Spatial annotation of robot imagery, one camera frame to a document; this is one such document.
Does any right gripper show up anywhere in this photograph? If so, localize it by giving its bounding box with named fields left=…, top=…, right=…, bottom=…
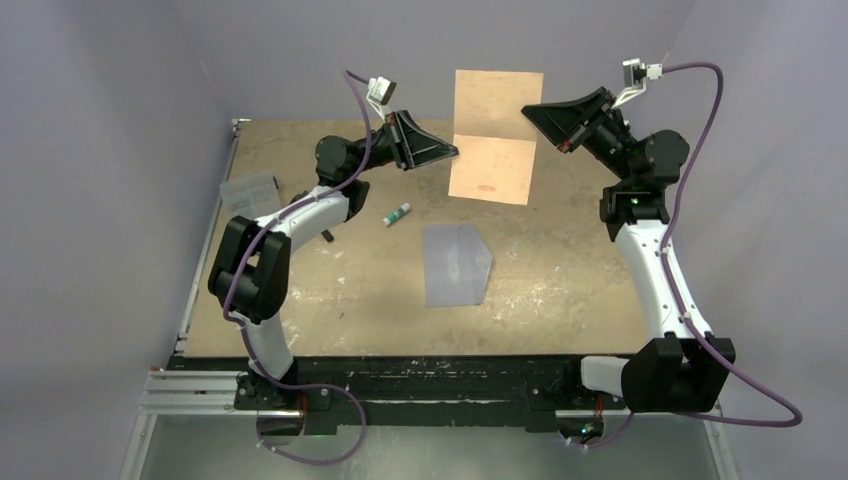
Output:
left=524, top=87, right=638, bottom=185

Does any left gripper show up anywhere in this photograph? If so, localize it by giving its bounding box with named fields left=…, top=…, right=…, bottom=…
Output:
left=349, top=111, right=458, bottom=178

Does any green white glue stick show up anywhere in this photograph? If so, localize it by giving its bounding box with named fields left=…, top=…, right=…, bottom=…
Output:
left=382, top=203, right=411, bottom=227

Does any orange letter paper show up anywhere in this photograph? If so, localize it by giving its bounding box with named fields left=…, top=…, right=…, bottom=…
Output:
left=448, top=70, right=544, bottom=205

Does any grey envelope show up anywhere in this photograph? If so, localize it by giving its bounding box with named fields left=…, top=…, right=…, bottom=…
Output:
left=422, top=223, right=493, bottom=308

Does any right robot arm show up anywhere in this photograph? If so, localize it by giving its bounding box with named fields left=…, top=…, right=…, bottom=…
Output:
left=521, top=87, right=736, bottom=414

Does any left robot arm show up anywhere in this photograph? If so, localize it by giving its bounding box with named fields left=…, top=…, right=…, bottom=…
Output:
left=208, top=110, right=459, bottom=409

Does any clear plastic organizer box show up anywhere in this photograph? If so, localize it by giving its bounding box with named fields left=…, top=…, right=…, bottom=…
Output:
left=219, top=171, right=282, bottom=219

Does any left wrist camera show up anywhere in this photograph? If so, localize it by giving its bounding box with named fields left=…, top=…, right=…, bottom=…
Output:
left=366, top=76, right=397, bottom=121

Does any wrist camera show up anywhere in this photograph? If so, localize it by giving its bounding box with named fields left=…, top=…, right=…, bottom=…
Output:
left=613, top=58, right=663, bottom=109
left=366, top=76, right=397, bottom=121

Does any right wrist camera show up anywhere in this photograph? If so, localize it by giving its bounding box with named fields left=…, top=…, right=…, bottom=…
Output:
left=613, top=58, right=663, bottom=109

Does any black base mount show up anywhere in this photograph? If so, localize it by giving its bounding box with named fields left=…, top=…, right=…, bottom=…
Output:
left=166, top=355, right=626, bottom=435

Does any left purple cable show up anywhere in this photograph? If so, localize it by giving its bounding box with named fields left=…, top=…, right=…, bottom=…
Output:
left=221, top=69, right=392, bottom=466

